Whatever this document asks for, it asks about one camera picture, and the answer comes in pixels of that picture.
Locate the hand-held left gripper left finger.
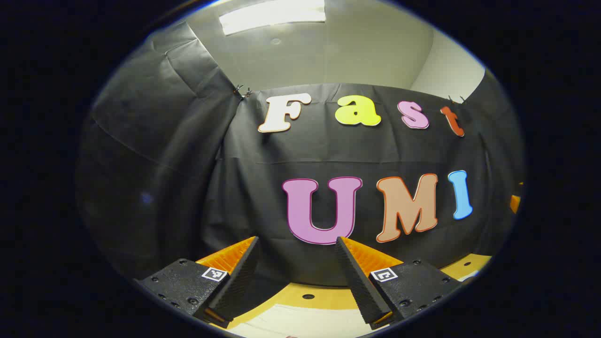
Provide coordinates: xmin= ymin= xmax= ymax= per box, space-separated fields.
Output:
xmin=134 ymin=236 xmax=261 ymax=329

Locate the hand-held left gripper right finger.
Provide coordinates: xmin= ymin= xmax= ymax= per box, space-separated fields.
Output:
xmin=335 ymin=236 xmax=463 ymax=330

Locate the black backdrop cloth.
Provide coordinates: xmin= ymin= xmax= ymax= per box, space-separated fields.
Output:
xmin=75 ymin=21 xmax=525 ymax=288

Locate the ceiling light panel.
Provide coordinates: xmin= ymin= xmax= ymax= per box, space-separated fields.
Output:
xmin=218 ymin=0 xmax=327 ymax=36

